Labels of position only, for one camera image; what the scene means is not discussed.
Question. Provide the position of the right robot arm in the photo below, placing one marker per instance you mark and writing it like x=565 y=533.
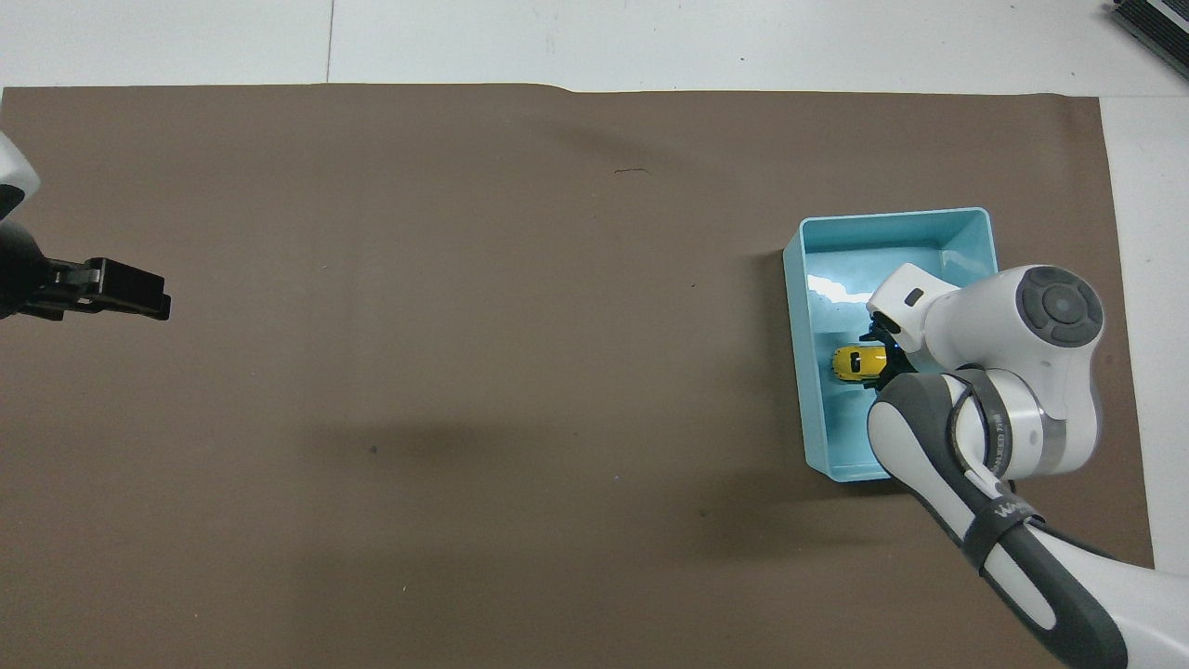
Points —
x=1012 y=372

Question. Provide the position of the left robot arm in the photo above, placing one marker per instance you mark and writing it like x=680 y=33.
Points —
x=11 y=172

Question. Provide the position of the light blue plastic bin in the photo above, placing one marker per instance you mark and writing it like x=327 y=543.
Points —
x=817 y=279

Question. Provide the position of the black stand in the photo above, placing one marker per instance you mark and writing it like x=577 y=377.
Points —
x=1156 y=23

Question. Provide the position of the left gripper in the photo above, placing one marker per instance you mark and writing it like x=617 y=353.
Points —
x=20 y=274

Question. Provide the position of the yellow toy beetle car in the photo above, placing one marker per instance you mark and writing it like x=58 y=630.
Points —
x=855 y=362

